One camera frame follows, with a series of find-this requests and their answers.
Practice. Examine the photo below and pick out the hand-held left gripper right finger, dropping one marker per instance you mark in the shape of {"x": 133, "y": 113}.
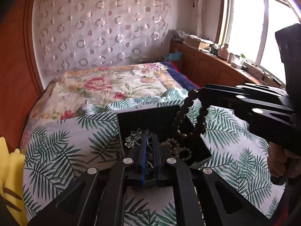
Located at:
{"x": 161, "y": 155}

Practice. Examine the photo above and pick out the floral cloth pile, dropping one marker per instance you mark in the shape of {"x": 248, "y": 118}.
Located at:
{"x": 180, "y": 34}

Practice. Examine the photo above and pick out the person's right hand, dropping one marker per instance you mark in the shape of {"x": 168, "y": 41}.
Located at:
{"x": 275, "y": 162}

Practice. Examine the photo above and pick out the floral quilt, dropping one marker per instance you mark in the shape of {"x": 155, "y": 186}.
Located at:
{"x": 98, "y": 84}

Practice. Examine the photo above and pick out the blue and red blanket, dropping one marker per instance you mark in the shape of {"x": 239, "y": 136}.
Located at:
{"x": 181, "y": 77}

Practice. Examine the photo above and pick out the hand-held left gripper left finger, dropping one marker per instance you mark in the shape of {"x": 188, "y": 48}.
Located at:
{"x": 143, "y": 150}

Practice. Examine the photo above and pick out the blue bag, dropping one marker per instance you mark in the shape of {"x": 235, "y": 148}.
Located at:
{"x": 174, "y": 55}

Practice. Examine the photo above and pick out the window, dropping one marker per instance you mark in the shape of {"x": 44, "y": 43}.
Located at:
{"x": 249, "y": 28}

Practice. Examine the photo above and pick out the black box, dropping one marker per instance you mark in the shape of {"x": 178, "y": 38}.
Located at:
{"x": 162, "y": 120}

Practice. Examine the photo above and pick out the white tissue box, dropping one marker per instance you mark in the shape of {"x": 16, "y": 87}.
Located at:
{"x": 236, "y": 64}

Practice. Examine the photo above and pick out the white window curtain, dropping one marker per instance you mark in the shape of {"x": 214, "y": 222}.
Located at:
{"x": 202, "y": 4}

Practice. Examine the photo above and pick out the open cardboard box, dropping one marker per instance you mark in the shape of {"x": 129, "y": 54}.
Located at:
{"x": 195, "y": 42}

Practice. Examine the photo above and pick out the pink bottle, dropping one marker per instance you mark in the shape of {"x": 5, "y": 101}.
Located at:
{"x": 223, "y": 51}

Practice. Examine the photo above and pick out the green-capped bottle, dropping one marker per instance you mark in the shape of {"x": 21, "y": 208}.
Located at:
{"x": 242, "y": 59}

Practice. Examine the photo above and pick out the yellow plush toy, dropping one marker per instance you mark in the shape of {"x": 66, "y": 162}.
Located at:
{"x": 9, "y": 169}

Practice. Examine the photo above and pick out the small black device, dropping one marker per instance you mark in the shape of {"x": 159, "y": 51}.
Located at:
{"x": 245, "y": 67}

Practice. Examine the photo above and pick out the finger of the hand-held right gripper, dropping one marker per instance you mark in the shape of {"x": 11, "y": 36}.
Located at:
{"x": 225, "y": 101}
{"x": 258, "y": 90}

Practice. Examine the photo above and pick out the white jar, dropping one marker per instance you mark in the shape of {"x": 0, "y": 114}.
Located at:
{"x": 232, "y": 57}

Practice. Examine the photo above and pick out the leaf-print cloth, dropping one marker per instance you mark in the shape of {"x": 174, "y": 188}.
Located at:
{"x": 58, "y": 150}

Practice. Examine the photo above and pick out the circle-pattern sheer curtain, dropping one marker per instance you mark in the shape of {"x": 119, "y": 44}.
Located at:
{"x": 94, "y": 28}

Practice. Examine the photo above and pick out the long wooden cabinet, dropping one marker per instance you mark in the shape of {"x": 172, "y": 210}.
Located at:
{"x": 211, "y": 68}

